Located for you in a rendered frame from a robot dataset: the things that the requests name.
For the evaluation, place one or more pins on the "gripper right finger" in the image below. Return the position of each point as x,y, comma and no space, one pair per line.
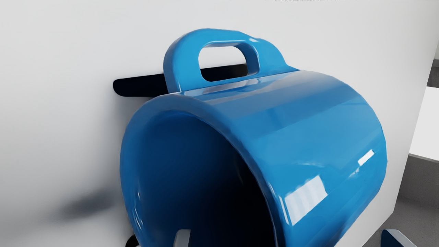
396,240

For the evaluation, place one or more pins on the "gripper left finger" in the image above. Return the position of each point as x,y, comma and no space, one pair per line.
182,239

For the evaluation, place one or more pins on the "blue glossy mug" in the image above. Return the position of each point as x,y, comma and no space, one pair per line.
291,137

